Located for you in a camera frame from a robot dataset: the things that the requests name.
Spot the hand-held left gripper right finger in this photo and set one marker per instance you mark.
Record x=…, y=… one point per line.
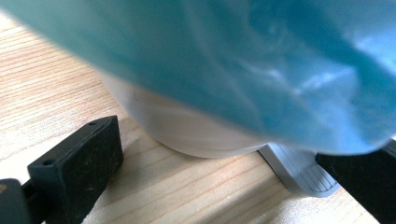
x=370, y=180

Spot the blue plastic trash bag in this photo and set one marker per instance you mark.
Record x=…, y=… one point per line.
x=218, y=62

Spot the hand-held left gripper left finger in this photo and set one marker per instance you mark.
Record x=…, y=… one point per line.
x=77, y=168

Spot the white pedal trash bin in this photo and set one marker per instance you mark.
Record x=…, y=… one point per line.
x=186, y=130

